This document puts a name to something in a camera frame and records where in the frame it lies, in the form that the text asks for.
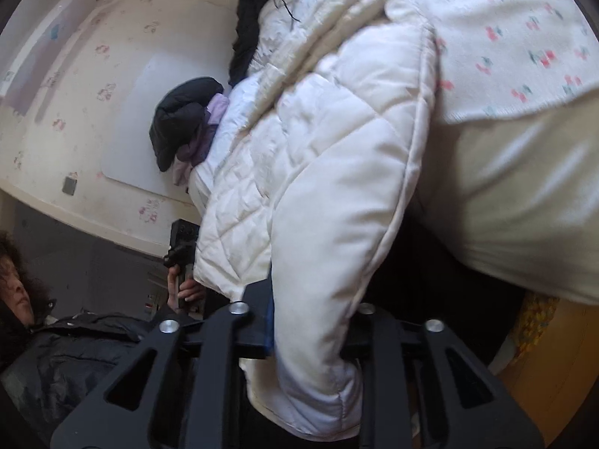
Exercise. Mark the white wall panel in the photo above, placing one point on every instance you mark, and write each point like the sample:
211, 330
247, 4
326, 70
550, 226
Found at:
128, 156

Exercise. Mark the person's left hand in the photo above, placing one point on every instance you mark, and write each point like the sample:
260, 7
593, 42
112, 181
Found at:
183, 295

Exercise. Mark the black puffer jacket pile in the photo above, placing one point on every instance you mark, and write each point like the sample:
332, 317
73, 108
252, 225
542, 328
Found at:
178, 116

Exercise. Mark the cream quilted puffer coat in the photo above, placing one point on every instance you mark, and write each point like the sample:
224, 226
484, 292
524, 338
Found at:
331, 127

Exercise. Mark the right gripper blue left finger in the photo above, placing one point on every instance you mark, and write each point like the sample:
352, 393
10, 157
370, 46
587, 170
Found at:
257, 335

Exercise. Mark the person's head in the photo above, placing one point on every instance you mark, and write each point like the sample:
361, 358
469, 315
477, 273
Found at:
26, 297

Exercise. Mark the black garment by wall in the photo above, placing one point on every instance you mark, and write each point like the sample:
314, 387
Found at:
245, 45

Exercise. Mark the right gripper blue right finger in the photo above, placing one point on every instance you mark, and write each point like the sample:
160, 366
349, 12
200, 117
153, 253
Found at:
373, 339

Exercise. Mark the lilac hoodie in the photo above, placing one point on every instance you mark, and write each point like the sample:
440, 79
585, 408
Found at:
195, 152

